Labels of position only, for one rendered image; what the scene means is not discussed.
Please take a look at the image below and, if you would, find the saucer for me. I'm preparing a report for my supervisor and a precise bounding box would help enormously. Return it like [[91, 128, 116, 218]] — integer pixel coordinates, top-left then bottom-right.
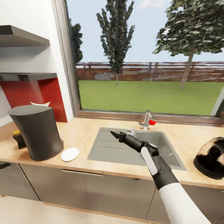
[[61, 148, 79, 161]]

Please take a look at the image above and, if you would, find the electric kettle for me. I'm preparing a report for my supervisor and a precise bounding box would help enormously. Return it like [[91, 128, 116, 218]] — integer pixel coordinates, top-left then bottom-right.
[[193, 137, 224, 180]]

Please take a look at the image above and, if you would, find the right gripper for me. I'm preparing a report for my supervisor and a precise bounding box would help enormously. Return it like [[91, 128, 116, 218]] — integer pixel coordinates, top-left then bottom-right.
[[110, 131, 137, 148]]

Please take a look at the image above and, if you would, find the bottle of coffee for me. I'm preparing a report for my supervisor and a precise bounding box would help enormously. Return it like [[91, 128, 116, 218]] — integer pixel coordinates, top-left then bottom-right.
[[13, 130, 27, 149]]

